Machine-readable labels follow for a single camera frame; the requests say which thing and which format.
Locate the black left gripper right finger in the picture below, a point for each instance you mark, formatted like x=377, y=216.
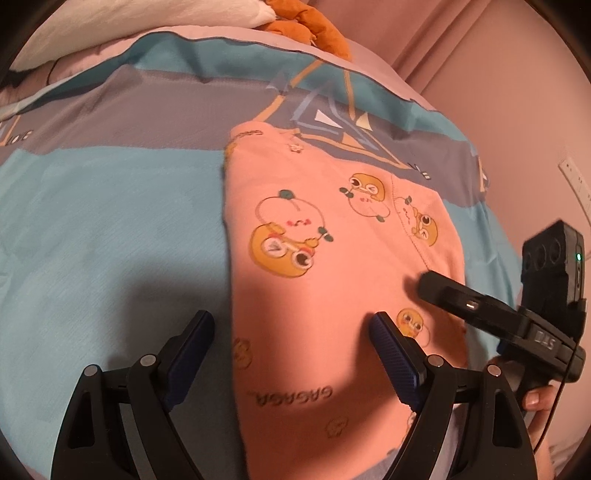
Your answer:
x=494, y=442

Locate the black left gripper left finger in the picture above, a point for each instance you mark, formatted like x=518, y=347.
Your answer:
x=92, y=443

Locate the pink cartoon print garment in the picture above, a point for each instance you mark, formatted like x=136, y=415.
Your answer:
x=318, y=244

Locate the person's right hand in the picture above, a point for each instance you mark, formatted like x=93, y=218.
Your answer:
x=539, y=403

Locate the blue grey patterned bed sheet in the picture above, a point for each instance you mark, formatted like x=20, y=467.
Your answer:
x=112, y=208

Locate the white plush goose toy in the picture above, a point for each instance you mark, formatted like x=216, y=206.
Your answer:
x=78, y=25

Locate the white wall power strip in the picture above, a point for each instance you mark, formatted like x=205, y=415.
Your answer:
x=577, y=182

